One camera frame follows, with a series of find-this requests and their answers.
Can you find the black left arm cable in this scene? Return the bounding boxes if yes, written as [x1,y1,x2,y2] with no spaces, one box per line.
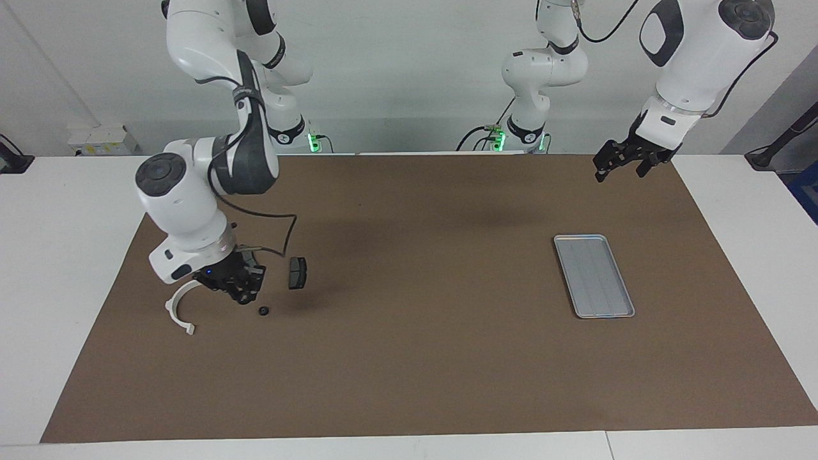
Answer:
[572,0,780,119]

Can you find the brown table mat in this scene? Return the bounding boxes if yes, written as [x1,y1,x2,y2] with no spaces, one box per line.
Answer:
[40,152,818,444]

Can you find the black left base cable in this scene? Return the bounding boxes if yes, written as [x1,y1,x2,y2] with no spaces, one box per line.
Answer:
[456,96,517,153]

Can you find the blue box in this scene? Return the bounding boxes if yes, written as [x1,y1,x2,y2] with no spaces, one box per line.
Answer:
[787,176,818,226]

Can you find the black angled stand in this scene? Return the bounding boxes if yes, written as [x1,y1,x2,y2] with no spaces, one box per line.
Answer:
[745,102,818,172]

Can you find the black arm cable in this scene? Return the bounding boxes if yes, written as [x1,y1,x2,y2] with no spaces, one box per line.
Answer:
[572,0,780,119]
[195,51,298,259]

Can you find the black clamp stand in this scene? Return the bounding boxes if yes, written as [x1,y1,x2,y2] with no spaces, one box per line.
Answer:
[0,133,34,174]

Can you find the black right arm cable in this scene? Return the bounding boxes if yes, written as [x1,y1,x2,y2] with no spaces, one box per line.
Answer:
[195,51,298,259]

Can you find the white semicircular bracket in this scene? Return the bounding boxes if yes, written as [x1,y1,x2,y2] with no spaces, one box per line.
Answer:
[165,281,202,337]

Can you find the silver metal tray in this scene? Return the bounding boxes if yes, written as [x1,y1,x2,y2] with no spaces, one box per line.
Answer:
[553,234,636,319]

